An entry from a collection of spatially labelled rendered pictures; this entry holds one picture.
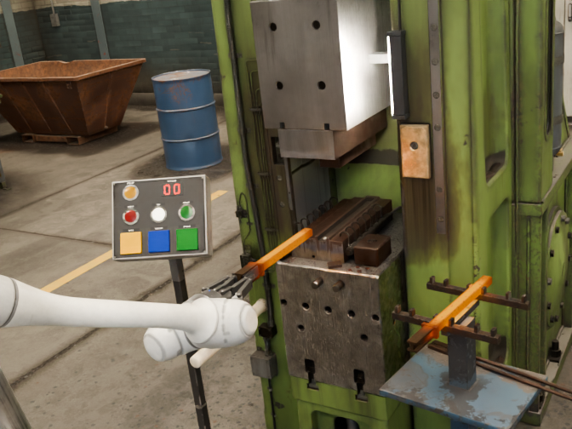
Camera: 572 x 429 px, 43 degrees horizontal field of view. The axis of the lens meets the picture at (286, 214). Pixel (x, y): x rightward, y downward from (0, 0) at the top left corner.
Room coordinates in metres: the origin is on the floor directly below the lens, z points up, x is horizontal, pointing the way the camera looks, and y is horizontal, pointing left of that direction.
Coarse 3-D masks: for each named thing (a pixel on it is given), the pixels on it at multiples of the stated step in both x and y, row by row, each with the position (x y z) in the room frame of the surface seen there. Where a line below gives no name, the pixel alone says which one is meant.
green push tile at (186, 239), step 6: (192, 228) 2.34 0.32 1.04; (180, 234) 2.34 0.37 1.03; (186, 234) 2.34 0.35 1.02; (192, 234) 2.33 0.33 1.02; (180, 240) 2.33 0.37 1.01; (186, 240) 2.33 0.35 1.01; (192, 240) 2.32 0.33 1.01; (180, 246) 2.32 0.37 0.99; (186, 246) 2.32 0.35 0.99; (192, 246) 2.31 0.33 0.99
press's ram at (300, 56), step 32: (256, 0) 2.35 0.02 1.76; (288, 0) 2.25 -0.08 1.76; (320, 0) 2.19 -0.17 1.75; (352, 0) 2.25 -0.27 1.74; (384, 0) 2.45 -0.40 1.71; (256, 32) 2.32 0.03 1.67; (288, 32) 2.26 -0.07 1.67; (320, 32) 2.20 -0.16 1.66; (352, 32) 2.24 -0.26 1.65; (384, 32) 2.44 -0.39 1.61; (288, 64) 2.26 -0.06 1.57; (320, 64) 2.20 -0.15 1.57; (352, 64) 2.23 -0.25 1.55; (384, 64) 2.43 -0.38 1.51; (288, 96) 2.27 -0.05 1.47; (320, 96) 2.21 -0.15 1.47; (352, 96) 2.21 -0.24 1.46; (384, 96) 2.41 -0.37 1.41; (288, 128) 2.28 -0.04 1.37; (320, 128) 2.21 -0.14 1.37
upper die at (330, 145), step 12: (372, 120) 2.44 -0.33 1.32; (384, 120) 2.53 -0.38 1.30; (288, 132) 2.28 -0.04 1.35; (300, 132) 2.25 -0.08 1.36; (312, 132) 2.23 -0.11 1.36; (324, 132) 2.21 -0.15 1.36; (336, 132) 2.21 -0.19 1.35; (348, 132) 2.28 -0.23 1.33; (360, 132) 2.36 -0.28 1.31; (372, 132) 2.44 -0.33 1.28; (288, 144) 2.28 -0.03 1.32; (300, 144) 2.25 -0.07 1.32; (312, 144) 2.23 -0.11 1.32; (324, 144) 2.21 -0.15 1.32; (336, 144) 2.21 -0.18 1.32; (348, 144) 2.28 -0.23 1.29; (288, 156) 2.28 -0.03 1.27; (300, 156) 2.26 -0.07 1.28; (312, 156) 2.23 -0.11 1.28; (324, 156) 2.21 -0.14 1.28; (336, 156) 2.20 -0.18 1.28
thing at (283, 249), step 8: (304, 232) 2.12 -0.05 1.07; (288, 240) 2.07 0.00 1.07; (296, 240) 2.07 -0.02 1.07; (304, 240) 2.10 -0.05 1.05; (280, 248) 2.01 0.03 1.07; (288, 248) 2.02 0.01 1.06; (264, 256) 1.96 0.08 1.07; (272, 256) 1.95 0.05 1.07; (280, 256) 1.98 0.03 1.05; (248, 264) 1.88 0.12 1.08; (256, 264) 1.88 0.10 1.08; (264, 264) 1.91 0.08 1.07; (272, 264) 1.94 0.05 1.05; (240, 272) 1.83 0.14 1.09; (264, 272) 1.89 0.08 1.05
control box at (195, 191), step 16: (192, 176) 2.44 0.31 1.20; (112, 192) 2.46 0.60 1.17; (144, 192) 2.44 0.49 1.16; (160, 192) 2.43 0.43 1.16; (176, 192) 2.42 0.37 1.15; (192, 192) 2.41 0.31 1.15; (208, 192) 2.44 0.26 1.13; (112, 208) 2.43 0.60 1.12; (128, 208) 2.42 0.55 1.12; (144, 208) 2.41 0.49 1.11; (160, 208) 2.40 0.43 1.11; (176, 208) 2.39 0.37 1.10; (192, 208) 2.38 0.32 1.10; (208, 208) 2.40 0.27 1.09; (112, 224) 2.40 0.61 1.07; (128, 224) 2.40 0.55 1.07; (144, 224) 2.39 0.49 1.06; (160, 224) 2.38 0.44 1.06; (176, 224) 2.37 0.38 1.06; (192, 224) 2.36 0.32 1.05; (208, 224) 2.37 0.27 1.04; (112, 240) 2.38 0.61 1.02; (144, 240) 2.36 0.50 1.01; (208, 240) 2.33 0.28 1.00; (112, 256) 2.35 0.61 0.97; (128, 256) 2.34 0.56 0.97; (144, 256) 2.33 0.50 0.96; (160, 256) 2.32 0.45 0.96; (176, 256) 2.32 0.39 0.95; (192, 256) 2.34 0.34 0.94; (208, 256) 2.36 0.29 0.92
